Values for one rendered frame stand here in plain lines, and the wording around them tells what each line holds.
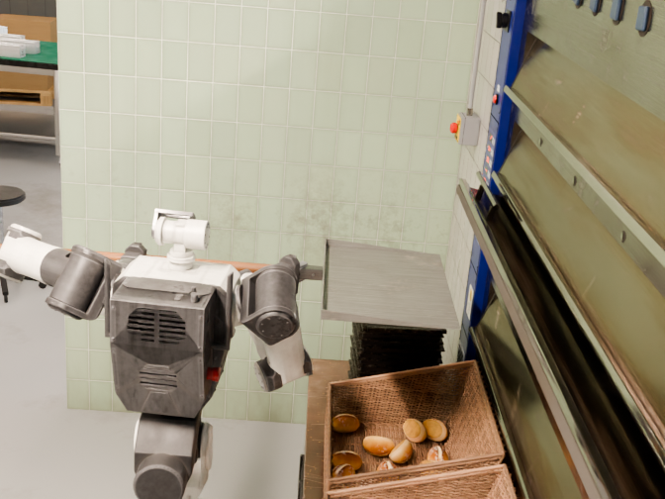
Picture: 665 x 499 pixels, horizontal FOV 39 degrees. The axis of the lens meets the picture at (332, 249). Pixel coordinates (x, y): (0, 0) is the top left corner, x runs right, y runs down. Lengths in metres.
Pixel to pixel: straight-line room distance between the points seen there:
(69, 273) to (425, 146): 1.98
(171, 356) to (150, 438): 0.24
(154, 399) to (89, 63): 1.99
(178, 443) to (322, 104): 1.91
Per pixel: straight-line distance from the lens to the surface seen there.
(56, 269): 2.17
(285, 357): 2.16
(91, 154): 3.88
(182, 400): 2.06
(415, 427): 3.05
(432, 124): 3.75
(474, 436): 2.85
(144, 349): 1.99
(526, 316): 1.94
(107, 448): 4.08
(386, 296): 2.55
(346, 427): 3.06
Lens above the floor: 2.20
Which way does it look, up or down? 20 degrees down
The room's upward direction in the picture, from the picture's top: 5 degrees clockwise
